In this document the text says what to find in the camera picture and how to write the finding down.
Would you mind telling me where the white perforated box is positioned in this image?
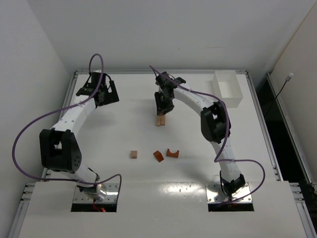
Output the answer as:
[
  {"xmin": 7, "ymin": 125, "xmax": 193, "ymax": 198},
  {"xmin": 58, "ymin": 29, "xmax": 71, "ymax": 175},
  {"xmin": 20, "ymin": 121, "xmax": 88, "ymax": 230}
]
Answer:
[{"xmin": 211, "ymin": 70, "xmax": 243, "ymax": 108}]

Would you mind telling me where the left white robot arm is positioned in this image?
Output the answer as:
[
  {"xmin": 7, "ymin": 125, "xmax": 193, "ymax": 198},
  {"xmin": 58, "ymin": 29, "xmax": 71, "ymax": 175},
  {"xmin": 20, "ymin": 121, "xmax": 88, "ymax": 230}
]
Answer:
[{"xmin": 39, "ymin": 72, "xmax": 119, "ymax": 200}]

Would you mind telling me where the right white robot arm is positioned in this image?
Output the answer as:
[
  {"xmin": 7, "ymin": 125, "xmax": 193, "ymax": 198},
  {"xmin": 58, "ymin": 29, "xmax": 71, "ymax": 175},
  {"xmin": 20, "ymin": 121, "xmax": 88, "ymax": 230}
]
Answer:
[{"xmin": 154, "ymin": 87, "xmax": 245, "ymax": 197}]

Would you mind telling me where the dark red wedge block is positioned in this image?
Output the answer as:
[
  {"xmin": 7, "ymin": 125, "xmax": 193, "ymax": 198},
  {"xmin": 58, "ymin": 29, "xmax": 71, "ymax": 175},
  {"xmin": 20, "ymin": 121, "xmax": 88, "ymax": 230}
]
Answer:
[{"xmin": 153, "ymin": 151, "xmax": 164, "ymax": 163}]

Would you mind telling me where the dark red arch block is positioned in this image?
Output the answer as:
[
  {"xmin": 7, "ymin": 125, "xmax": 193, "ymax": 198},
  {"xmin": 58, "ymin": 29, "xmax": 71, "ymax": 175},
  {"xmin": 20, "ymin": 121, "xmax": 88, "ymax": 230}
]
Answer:
[{"xmin": 166, "ymin": 148, "xmax": 179, "ymax": 158}]

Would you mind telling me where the light wood cube block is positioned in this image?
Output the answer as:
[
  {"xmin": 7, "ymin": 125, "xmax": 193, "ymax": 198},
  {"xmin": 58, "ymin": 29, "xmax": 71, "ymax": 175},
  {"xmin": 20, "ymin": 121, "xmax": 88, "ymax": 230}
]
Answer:
[{"xmin": 130, "ymin": 150, "xmax": 138, "ymax": 159}]

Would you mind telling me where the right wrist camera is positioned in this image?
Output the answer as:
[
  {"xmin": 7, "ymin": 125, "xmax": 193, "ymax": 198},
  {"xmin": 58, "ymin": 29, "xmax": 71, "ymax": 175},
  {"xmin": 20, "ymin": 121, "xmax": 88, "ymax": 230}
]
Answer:
[{"xmin": 156, "ymin": 71, "xmax": 186, "ymax": 91}]

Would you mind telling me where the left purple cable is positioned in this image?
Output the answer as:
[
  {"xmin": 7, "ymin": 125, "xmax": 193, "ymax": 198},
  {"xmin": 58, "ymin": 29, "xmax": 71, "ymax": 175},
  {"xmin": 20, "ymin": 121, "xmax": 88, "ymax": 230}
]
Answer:
[{"xmin": 11, "ymin": 54, "xmax": 122, "ymax": 196}]

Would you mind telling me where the purple cable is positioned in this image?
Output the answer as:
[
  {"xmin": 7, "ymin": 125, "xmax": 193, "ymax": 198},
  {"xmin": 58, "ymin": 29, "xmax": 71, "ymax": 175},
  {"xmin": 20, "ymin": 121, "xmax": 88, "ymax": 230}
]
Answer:
[
  {"xmin": 11, "ymin": 54, "xmax": 122, "ymax": 196},
  {"xmin": 149, "ymin": 64, "xmax": 266, "ymax": 206}
]

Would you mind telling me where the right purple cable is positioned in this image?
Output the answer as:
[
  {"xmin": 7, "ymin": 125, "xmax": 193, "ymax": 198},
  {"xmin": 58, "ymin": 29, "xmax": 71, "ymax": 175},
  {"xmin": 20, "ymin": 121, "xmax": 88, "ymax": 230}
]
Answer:
[{"xmin": 149, "ymin": 64, "xmax": 266, "ymax": 206}]

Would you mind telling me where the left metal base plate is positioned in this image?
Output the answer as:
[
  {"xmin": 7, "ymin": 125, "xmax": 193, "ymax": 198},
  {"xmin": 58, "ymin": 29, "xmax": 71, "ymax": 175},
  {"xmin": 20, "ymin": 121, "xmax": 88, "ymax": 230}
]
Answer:
[{"xmin": 73, "ymin": 183, "xmax": 118, "ymax": 204}]

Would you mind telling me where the metal base plate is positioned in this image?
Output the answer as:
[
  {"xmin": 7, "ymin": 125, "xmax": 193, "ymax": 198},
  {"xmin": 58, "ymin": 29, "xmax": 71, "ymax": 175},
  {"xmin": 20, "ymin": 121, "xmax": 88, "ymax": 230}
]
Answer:
[
  {"xmin": 73, "ymin": 183, "xmax": 118, "ymax": 204},
  {"xmin": 206, "ymin": 183, "xmax": 253, "ymax": 205}
]

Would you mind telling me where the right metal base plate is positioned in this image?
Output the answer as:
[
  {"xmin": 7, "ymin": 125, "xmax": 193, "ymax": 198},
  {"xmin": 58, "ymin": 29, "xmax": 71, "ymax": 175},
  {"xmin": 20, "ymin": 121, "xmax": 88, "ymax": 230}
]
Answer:
[{"xmin": 206, "ymin": 183, "xmax": 253, "ymax": 205}]

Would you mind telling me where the black wall cable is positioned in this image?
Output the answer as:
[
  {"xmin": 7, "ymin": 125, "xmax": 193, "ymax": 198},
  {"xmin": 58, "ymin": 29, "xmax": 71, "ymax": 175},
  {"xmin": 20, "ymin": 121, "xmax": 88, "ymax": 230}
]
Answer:
[{"xmin": 274, "ymin": 73, "xmax": 294, "ymax": 99}]

